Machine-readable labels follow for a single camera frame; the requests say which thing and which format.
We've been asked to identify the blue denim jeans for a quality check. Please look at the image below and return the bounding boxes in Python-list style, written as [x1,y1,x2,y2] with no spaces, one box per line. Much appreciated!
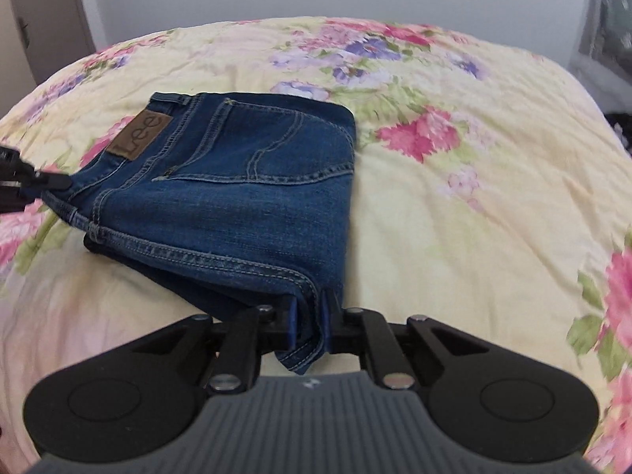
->
[42,93,356,373]

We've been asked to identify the grey door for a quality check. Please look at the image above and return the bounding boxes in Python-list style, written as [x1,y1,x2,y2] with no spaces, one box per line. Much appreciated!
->
[11,0,95,83]

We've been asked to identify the floral yellow bed quilt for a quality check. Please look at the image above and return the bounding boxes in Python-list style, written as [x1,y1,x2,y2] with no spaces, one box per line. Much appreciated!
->
[1,17,631,473]

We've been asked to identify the dark clothes pile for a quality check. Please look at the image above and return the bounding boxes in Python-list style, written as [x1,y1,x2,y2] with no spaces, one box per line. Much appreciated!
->
[604,113,632,154]

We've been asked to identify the plastic covered wall hanging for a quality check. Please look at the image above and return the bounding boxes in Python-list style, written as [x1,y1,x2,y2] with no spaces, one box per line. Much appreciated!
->
[569,0,631,113]

